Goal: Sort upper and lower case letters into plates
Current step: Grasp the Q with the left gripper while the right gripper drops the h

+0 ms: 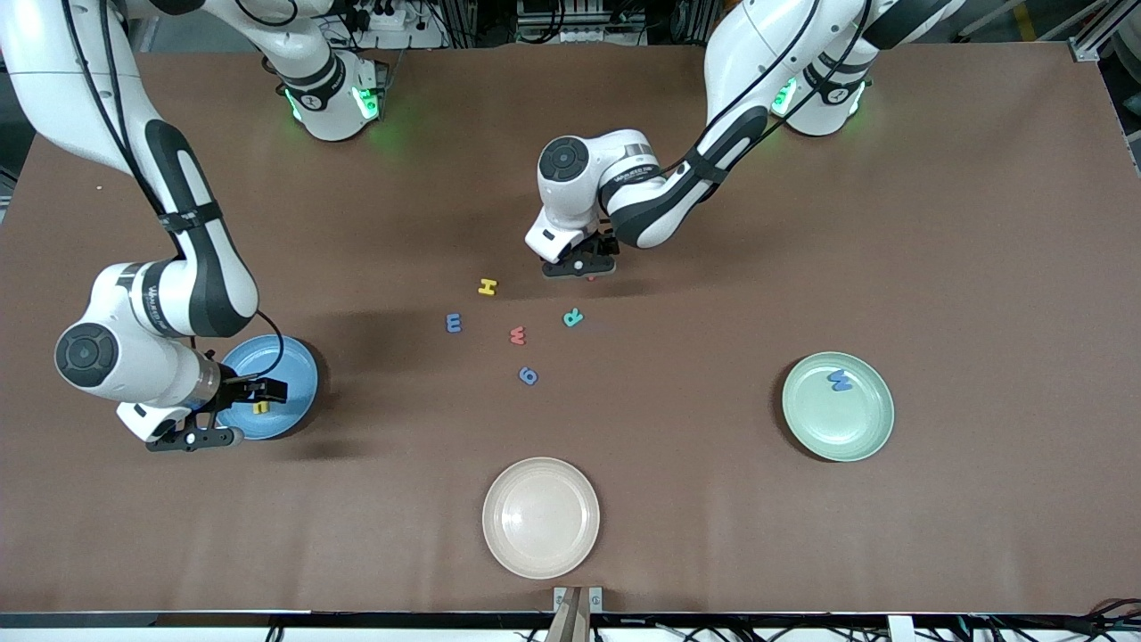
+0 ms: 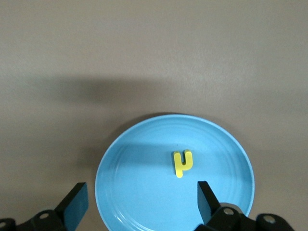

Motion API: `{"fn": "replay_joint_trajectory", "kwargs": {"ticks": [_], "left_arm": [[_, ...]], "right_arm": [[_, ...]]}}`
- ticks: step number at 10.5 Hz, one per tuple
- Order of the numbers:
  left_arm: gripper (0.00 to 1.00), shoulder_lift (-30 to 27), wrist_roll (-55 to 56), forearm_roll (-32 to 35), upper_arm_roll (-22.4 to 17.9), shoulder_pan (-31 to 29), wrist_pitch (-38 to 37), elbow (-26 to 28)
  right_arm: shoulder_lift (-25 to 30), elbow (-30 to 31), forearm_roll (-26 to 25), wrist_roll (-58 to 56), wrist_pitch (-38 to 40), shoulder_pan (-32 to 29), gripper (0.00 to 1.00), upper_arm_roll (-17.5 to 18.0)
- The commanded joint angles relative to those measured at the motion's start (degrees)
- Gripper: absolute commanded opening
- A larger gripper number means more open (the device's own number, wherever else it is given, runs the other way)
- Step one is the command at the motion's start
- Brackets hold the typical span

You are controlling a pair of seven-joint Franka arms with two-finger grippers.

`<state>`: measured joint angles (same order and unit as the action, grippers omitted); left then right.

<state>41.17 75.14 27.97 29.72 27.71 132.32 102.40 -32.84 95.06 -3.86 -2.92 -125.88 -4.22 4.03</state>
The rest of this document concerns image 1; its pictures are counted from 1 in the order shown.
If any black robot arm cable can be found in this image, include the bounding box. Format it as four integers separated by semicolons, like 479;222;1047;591
58;0;286;380
664;0;874;179

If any metal mount bracket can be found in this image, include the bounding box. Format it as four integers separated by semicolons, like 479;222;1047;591
553;586;603;616

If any beige plate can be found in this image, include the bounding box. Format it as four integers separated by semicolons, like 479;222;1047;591
482;457;601;580

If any aluminium frame profile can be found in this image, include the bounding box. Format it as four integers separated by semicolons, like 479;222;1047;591
1068;0;1141;63

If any beige mount pole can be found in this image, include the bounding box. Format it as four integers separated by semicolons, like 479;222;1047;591
546;588;594;642

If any green plate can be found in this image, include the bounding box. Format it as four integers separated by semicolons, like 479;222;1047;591
782;351;895;463

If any blue plate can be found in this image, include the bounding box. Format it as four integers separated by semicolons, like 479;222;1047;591
217;335;319;441

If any white power strip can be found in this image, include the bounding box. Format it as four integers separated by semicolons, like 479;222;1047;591
352;0;447;50

